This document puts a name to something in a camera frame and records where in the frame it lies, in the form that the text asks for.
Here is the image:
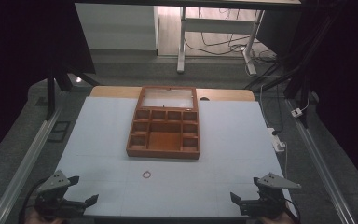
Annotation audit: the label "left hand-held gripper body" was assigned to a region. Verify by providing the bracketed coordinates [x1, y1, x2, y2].
[34, 169, 86, 220]

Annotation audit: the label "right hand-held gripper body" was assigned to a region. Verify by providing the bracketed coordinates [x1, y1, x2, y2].
[240, 172, 302, 220]

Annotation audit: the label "wooden compartment box with lid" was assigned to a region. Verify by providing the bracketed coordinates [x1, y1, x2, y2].
[125, 85, 201, 161]

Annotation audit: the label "person's right hand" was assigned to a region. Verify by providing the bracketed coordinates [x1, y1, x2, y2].
[256, 212, 295, 224]

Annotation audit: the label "person's left hand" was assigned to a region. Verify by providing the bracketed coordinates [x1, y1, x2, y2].
[23, 207, 65, 224]

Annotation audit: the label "white table mat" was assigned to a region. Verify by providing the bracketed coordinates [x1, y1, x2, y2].
[55, 96, 293, 218]

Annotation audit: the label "white power strip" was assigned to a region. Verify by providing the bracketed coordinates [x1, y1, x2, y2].
[266, 126, 286, 153]

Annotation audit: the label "small white adapter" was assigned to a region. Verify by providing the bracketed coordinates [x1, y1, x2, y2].
[290, 107, 304, 119]

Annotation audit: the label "black metal stand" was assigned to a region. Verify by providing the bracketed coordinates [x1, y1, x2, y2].
[45, 59, 102, 121]
[244, 6, 346, 129]

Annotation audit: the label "white cabinet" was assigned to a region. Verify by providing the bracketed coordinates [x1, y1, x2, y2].
[74, 3, 160, 51]

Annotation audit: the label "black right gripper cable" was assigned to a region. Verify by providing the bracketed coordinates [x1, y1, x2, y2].
[283, 197, 302, 224]

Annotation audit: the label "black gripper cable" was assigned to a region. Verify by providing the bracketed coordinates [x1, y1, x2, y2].
[18, 175, 52, 224]
[283, 197, 302, 224]

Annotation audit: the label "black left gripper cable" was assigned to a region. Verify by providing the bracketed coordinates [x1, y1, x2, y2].
[18, 175, 52, 224]

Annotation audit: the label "aluminium rail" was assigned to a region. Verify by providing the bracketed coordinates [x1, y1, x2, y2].
[0, 106, 62, 224]
[285, 98, 357, 224]

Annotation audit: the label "black rectangular floor frame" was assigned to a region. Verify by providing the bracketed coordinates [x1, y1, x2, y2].
[47, 120, 72, 144]

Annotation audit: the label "black floor cables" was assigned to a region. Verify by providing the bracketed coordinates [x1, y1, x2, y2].
[183, 7, 281, 78]

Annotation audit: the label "white desk frame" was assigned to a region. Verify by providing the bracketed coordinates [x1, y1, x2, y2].
[176, 6, 266, 76]

